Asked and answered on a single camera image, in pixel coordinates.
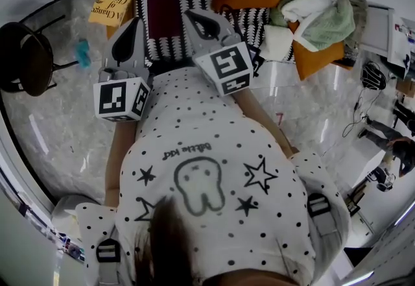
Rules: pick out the green white fleece blanket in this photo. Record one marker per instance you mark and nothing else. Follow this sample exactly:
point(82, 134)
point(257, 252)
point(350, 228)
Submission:
point(327, 28)

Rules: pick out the grey brown knitted throw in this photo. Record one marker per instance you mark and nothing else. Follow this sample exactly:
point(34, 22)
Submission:
point(358, 6)

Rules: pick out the white round bin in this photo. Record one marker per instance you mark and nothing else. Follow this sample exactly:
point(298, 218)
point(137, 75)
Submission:
point(65, 207)

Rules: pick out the cardboard box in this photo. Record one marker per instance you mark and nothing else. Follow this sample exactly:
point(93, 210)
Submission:
point(406, 88)

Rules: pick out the black round chair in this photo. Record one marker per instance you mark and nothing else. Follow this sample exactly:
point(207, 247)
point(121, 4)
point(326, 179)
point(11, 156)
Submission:
point(29, 61)

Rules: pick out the person's left forearm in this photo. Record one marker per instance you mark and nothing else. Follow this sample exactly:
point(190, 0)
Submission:
point(115, 155)

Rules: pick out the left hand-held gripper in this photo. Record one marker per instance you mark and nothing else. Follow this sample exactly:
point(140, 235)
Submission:
point(111, 100)

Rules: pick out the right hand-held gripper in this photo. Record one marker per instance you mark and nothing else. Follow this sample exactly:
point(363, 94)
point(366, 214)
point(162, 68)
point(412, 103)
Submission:
point(230, 64)

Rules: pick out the teal fluffy duster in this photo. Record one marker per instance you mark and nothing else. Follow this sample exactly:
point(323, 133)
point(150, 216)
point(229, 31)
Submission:
point(82, 52)

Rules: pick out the black trousers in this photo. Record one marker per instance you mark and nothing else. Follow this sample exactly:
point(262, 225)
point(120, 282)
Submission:
point(175, 64)

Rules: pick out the black white striped blanket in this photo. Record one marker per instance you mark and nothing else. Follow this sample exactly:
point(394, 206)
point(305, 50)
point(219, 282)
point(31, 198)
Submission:
point(152, 48)

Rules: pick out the yellow paperback book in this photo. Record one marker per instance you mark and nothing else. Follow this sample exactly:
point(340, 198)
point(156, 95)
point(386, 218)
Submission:
point(111, 2)

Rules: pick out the white desk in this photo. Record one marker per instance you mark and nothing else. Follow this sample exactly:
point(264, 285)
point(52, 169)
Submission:
point(376, 31)

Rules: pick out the person's right forearm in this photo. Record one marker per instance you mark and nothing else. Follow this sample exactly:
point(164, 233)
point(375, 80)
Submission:
point(256, 109)

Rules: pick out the maroon hardcover book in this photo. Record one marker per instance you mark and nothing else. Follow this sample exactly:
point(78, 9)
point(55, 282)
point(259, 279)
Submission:
point(163, 19)

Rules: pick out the white pillow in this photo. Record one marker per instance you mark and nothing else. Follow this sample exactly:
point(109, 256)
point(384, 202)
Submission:
point(275, 41)

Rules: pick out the white spotted t-shirt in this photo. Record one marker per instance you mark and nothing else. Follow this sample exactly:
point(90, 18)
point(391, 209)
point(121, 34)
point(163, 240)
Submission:
point(194, 116)

